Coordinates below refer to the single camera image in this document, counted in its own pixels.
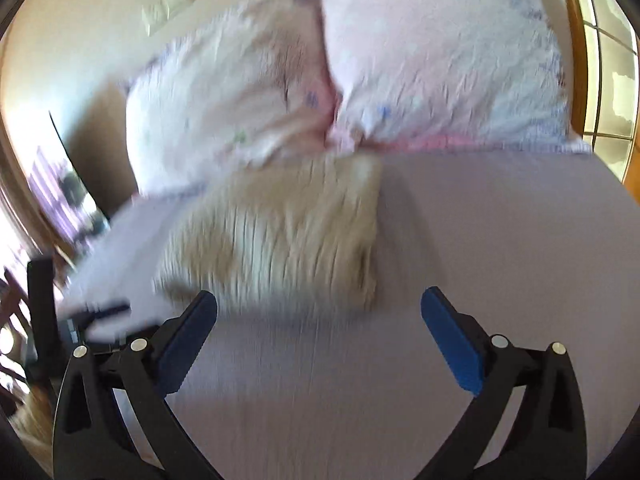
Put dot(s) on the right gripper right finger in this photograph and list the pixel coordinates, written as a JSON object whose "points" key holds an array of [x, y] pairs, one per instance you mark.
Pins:
{"points": [[548, 437]]}

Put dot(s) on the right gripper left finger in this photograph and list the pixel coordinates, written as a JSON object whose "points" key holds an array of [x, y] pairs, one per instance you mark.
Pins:
{"points": [[91, 439]]}

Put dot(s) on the beige cable knit sweater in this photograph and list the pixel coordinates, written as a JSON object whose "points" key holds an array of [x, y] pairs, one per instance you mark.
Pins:
{"points": [[292, 241]]}

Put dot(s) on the lilac textured bed sheet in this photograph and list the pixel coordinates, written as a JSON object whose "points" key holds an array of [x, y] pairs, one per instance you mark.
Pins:
{"points": [[537, 247]]}

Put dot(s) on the white floral pillow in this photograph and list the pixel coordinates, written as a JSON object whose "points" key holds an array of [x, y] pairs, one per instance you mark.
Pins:
{"points": [[249, 87]]}

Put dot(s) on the pink floral pillow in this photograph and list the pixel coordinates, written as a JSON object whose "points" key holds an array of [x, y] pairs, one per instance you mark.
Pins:
{"points": [[415, 75]]}

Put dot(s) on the wooden headboard frame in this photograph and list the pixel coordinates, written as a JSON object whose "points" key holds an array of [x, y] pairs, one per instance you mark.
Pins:
{"points": [[605, 108]]}

